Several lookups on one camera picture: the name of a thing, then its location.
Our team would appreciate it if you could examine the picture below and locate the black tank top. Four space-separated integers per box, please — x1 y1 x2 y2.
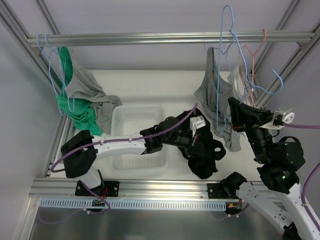
178 118 226 180

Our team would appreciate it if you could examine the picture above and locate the blue wire hanger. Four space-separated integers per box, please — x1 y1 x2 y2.
220 4 284 103

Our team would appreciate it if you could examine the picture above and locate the white tank top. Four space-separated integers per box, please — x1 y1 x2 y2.
226 63 251 137

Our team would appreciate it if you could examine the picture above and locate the grey tank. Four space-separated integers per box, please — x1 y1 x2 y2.
65 48 122 134
194 47 242 152

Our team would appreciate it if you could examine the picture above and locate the pink wire hanger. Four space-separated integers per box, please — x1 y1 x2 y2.
239 29 267 107

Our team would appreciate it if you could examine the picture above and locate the blue hanger of grey top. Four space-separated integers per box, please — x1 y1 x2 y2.
204 46 232 135

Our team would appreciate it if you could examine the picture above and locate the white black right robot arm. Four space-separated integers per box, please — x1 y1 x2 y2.
223 97 320 240

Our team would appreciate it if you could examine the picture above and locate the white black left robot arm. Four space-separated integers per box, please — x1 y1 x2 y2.
60 117 197 196

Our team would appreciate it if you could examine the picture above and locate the green tank top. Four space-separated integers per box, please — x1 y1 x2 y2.
55 46 103 139

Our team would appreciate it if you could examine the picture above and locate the blue hanger far left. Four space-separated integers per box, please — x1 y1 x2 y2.
36 34 66 116

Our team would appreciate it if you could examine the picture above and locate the white plastic perforated basket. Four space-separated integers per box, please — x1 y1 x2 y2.
109 105 170 173

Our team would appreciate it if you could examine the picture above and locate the aluminium hanging rod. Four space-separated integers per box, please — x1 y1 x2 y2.
27 30 316 48

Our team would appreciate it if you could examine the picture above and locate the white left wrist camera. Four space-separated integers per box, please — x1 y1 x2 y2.
189 115 206 130

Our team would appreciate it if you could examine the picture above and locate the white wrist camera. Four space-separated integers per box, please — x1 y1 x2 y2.
260 106 295 130
189 115 206 130

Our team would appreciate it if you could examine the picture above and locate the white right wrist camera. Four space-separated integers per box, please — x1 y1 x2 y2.
260 106 295 130

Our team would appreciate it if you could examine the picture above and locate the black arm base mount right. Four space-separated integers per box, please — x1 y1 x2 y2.
206 181 238 199

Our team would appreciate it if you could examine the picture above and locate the aluminium frame right rail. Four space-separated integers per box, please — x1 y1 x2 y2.
254 40 318 108

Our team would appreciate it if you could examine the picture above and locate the aluminium frame rail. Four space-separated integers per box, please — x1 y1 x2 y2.
44 74 76 179
29 178 219 201
254 40 318 108

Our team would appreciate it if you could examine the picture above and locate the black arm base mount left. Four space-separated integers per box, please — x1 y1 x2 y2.
74 180 120 197

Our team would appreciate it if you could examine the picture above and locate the white slotted cable duct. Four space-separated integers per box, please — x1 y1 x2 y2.
39 198 227 212

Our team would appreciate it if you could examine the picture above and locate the aluminium frame front rail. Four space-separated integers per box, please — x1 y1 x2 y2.
29 178 219 201

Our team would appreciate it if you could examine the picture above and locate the aluminium frame left rail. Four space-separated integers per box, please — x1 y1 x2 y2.
44 74 76 179

